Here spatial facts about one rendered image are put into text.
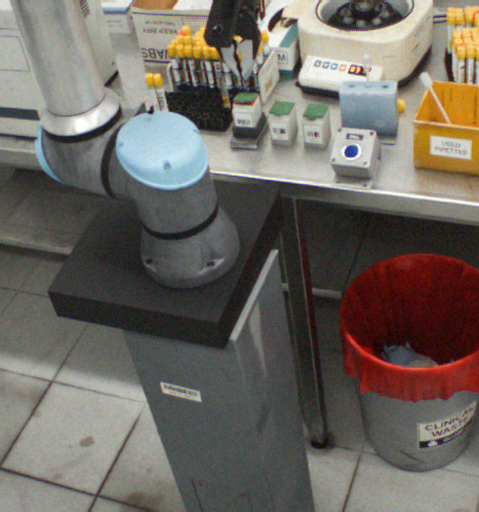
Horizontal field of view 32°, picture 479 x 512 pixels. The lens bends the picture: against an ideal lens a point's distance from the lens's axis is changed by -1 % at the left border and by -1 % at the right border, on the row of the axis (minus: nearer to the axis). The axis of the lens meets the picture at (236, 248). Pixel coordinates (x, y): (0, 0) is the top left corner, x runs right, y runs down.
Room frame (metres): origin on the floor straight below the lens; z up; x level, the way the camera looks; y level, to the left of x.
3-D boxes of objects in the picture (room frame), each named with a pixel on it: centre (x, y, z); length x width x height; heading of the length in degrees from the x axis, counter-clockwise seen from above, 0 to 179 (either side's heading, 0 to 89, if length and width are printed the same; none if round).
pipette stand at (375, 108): (1.29, -0.29, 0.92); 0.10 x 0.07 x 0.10; 69
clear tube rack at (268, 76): (1.54, -0.04, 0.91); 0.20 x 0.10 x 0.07; 62
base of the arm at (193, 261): (0.98, 0.07, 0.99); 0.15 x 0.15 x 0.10
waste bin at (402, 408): (1.24, -0.36, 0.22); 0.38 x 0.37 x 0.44; 62
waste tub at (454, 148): (1.18, -0.42, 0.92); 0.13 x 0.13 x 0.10; 60
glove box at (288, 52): (1.66, -0.20, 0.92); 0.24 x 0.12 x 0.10; 152
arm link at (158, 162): (0.97, 0.08, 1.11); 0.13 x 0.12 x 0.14; 51
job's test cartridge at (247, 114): (1.35, -0.07, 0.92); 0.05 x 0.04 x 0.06; 154
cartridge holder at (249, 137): (1.35, -0.07, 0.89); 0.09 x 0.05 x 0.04; 155
